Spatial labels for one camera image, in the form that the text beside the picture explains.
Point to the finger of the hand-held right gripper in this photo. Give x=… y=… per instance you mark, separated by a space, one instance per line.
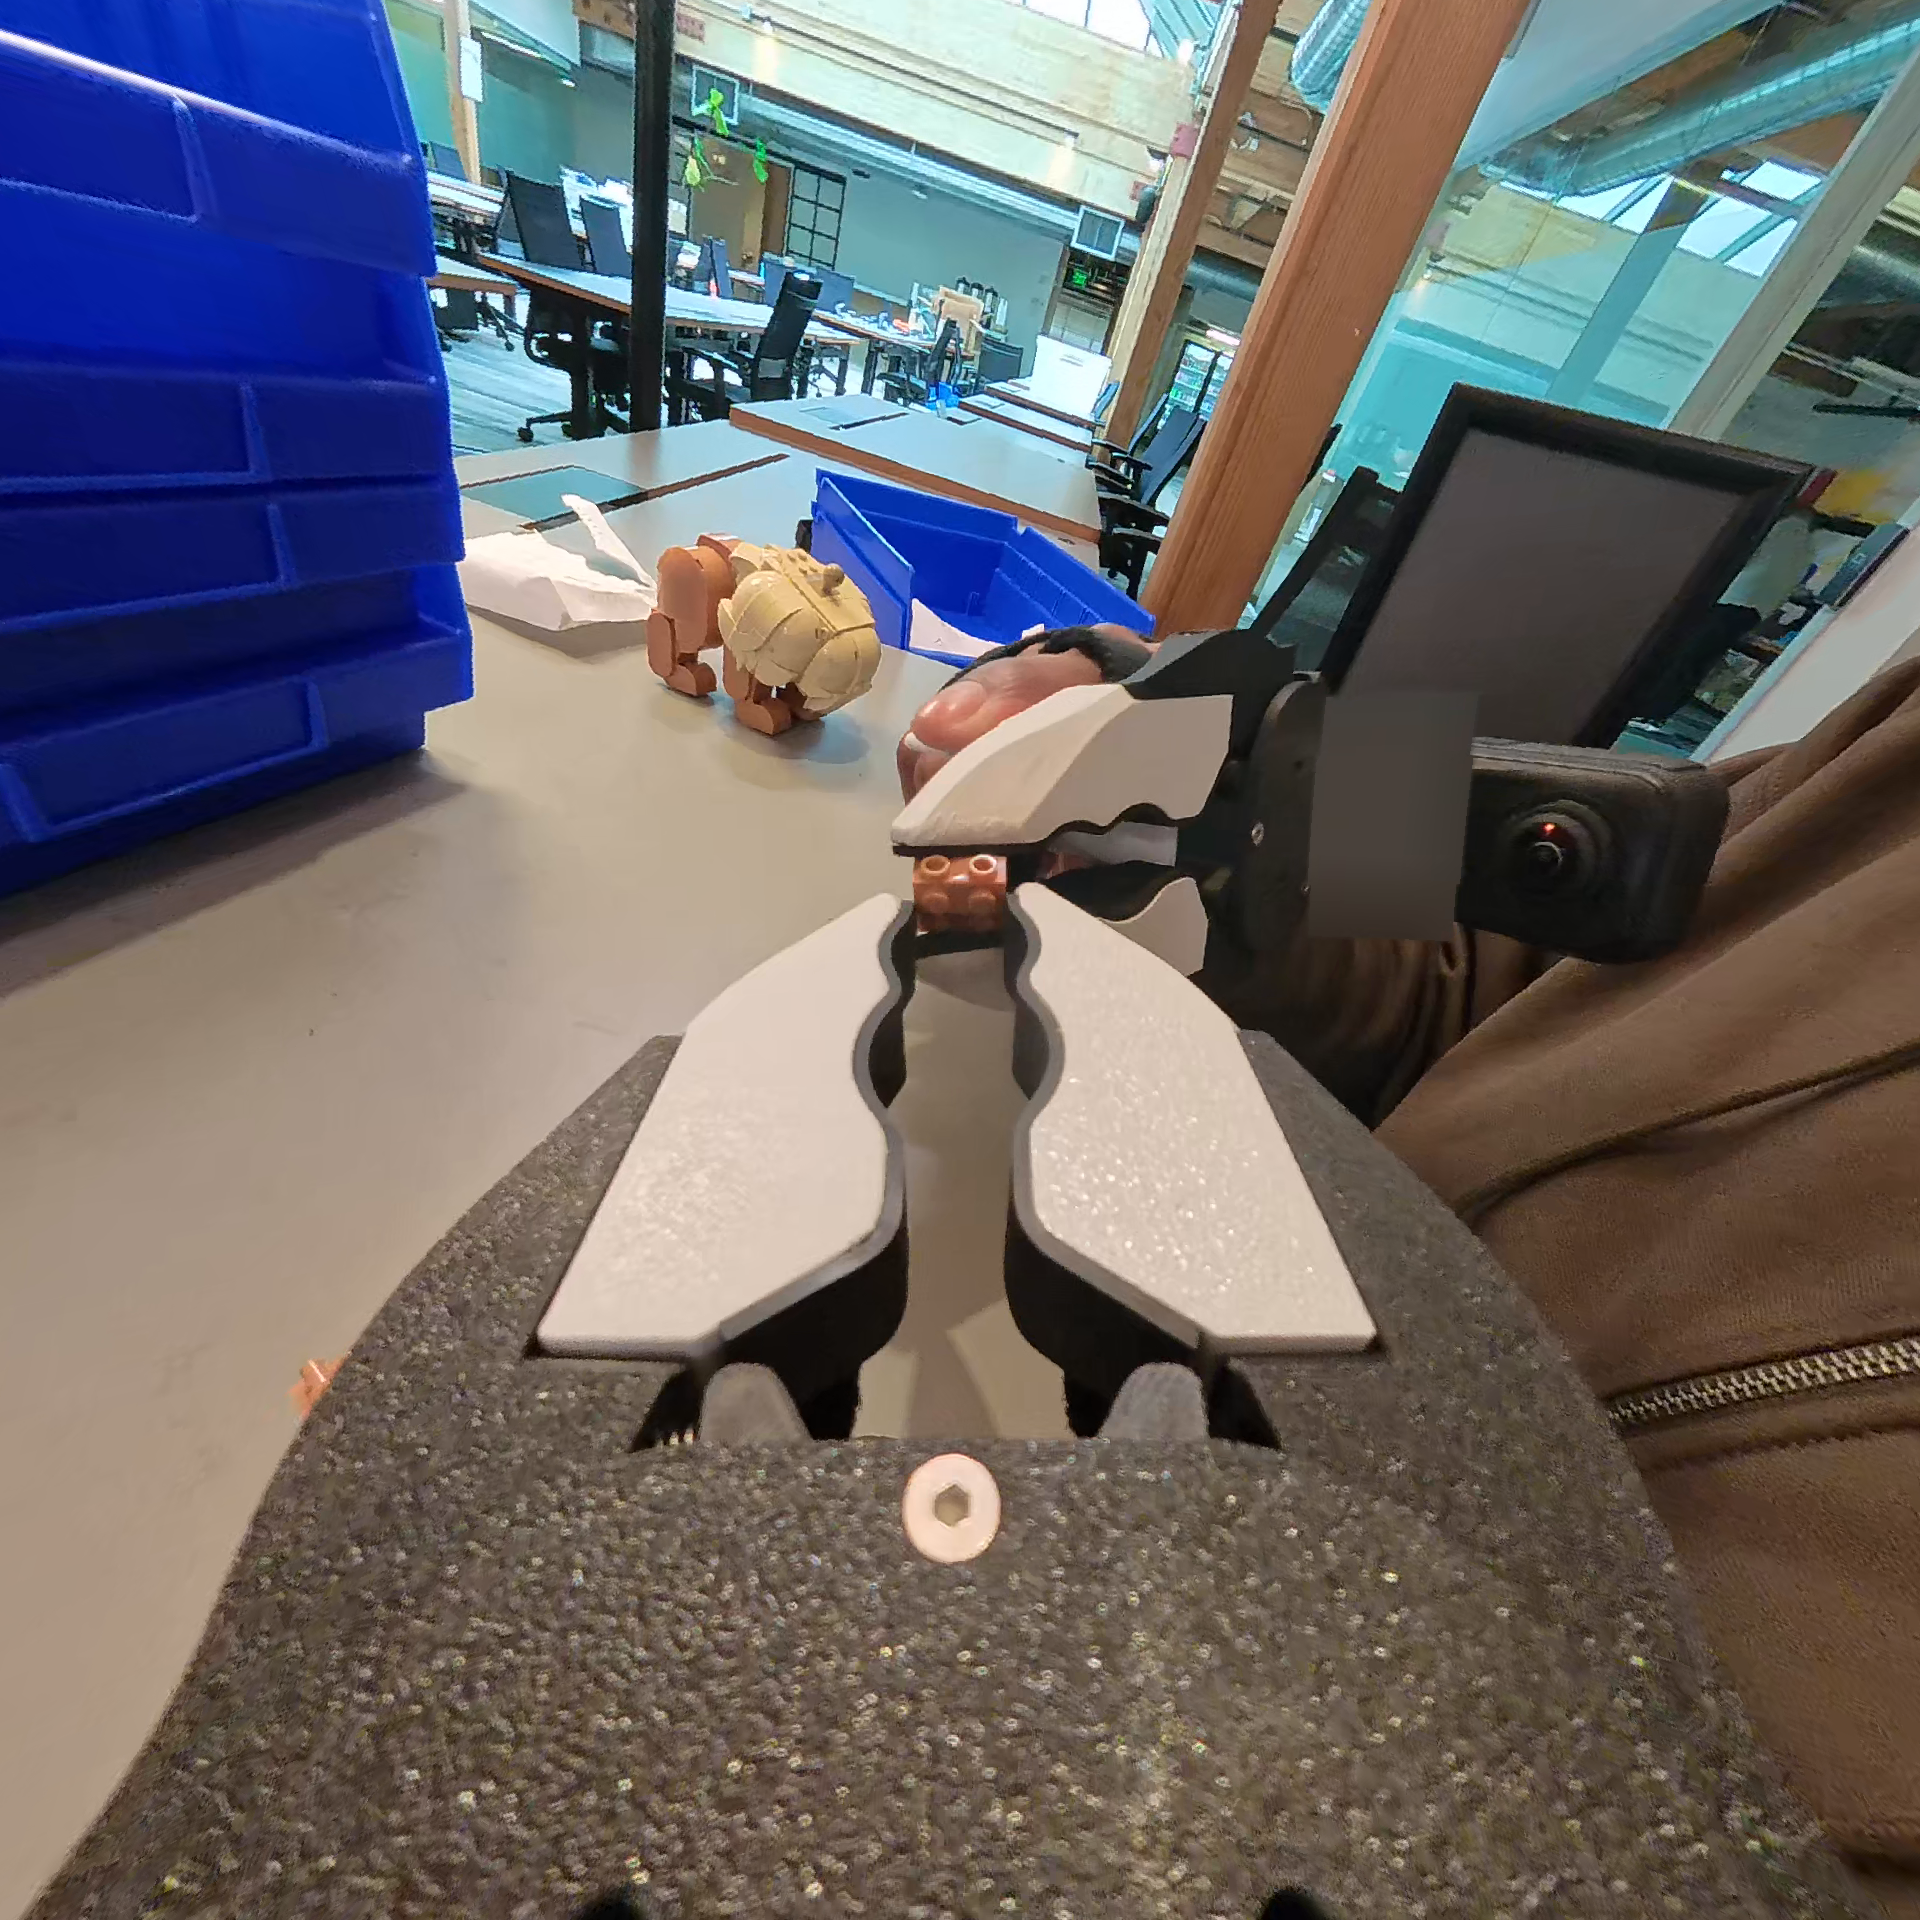
x=1156 y=917
x=1065 y=768

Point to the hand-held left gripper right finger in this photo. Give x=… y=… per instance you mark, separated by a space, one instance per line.
x=1184 y=1171

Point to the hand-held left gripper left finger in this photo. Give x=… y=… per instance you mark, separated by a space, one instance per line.
x=722 y=1185

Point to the small orange brick assembly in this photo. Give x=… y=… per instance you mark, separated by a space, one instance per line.
x=962 y=887

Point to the tan brown brick toy figure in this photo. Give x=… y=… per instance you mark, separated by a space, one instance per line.
x=781 y=633

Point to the grey desk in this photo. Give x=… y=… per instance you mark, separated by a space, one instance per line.
x=299 y=1080

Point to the person's right hand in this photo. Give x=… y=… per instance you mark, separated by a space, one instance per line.
x=1006 y=706

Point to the small blue storage bin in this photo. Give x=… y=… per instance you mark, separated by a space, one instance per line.
x=962 y=557

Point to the large black screen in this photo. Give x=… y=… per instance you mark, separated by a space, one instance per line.
x=1561 y=573

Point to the long wooden table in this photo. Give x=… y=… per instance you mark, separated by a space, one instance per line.
x=930 y=451

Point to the person's brown jacket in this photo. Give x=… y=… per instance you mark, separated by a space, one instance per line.
x=1711 y=1200

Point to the small brown brick piece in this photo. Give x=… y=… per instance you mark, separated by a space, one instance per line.
x=314 y=1382

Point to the black office chair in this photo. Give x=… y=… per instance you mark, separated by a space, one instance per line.
x=781 y=331

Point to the wooden pillar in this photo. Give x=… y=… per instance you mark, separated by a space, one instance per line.
x=1184 y=210
x=1320 y=301

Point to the torn white paper bag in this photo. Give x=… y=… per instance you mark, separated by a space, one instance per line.
x=558 y=573

